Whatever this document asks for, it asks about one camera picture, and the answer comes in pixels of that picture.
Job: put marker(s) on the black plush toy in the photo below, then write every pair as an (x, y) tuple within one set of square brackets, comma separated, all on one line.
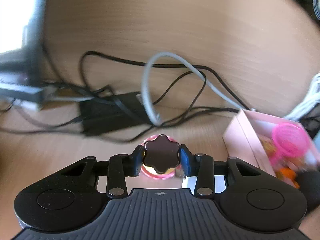
[(309, 185)]

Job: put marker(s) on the pink cardboard box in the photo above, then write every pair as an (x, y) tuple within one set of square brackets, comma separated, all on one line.
[(241, 137)]

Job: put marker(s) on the orange skull toy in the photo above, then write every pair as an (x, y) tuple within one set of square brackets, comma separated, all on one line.
[(288, 176)]

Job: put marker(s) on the yellow pink stamp toy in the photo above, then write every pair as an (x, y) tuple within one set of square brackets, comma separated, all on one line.
[(161, 157)]

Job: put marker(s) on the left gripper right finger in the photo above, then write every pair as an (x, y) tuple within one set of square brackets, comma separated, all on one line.
[(200, 166)]

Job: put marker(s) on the pink plastic basket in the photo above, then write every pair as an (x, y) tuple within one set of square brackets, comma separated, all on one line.
[(291, 143)]

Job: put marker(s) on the left curved monitor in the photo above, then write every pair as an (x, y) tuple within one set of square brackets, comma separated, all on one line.
[(21, 49)]

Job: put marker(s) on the black power adapter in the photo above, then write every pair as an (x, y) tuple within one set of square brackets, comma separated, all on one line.
[(99, 118)]

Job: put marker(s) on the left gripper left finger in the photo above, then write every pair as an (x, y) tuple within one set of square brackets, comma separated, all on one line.
[(121, 166)]

